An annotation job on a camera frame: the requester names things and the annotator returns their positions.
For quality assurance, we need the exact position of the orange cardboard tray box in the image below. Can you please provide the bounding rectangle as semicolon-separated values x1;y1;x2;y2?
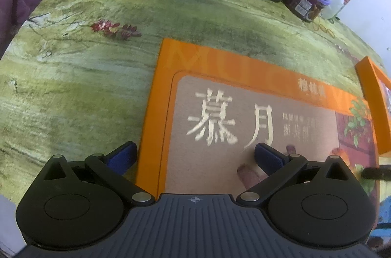
355;56;391;157

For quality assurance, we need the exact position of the orange mooncake gift box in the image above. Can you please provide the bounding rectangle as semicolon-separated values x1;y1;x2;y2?
136;39;379;196

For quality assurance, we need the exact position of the purple lidded porridge can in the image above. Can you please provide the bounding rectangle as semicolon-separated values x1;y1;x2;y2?
282;0;330;23

